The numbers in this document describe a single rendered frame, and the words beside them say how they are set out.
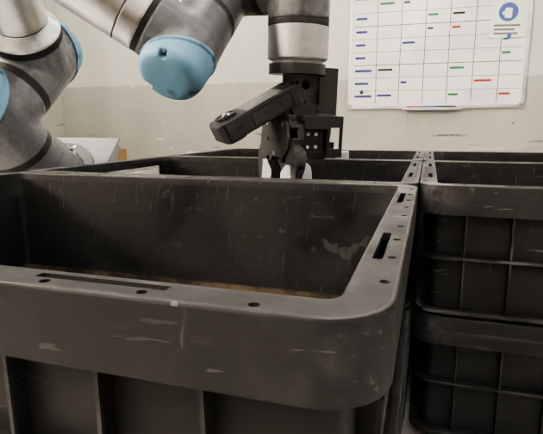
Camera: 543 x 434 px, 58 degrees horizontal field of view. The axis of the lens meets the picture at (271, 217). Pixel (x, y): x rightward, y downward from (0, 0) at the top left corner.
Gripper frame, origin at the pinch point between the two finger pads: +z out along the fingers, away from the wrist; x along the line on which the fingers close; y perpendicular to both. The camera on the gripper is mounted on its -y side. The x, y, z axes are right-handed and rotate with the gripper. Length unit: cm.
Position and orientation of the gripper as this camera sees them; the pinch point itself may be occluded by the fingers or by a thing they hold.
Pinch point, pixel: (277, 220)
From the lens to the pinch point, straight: 64.9
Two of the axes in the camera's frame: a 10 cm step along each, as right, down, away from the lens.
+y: 8.8, -0.8, 4.6
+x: -4.7, -2.2, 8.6
